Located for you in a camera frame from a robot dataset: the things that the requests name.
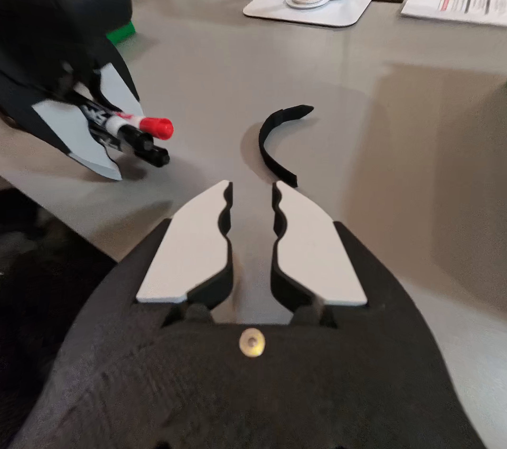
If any green plastic bin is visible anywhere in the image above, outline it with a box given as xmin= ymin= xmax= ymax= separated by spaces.
xmin=106 ymin=20 xmax=137 ymax=46

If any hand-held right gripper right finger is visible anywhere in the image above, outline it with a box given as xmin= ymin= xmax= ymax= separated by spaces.
xmin=271 ymin=180 xmax=368 ymax=313

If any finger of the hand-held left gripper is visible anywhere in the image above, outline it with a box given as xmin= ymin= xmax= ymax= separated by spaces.
xmin=32 ymin=100 xmax=123 ymax=181
xmin=95 ymin=62 xmax=144 ymax=117

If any black dry-erase marker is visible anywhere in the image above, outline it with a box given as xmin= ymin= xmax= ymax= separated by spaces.
xmin=81 ymin=100 xmax=155 ymax=156
xmin=91 ymin=132 xmax=171 ymax=169

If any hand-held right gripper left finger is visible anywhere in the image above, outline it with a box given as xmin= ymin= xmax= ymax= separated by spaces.
xmin=136 ymin=179 xmax=234 ymax=311

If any black hook-and-loop strap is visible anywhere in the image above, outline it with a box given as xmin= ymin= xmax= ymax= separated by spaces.
xmin=258 ymin=104 xmax=315 ymax=189

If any red dry-erase marker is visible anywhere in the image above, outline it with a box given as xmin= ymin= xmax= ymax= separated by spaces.
xmin=115 ymin=112 xmax=175 ymax=140

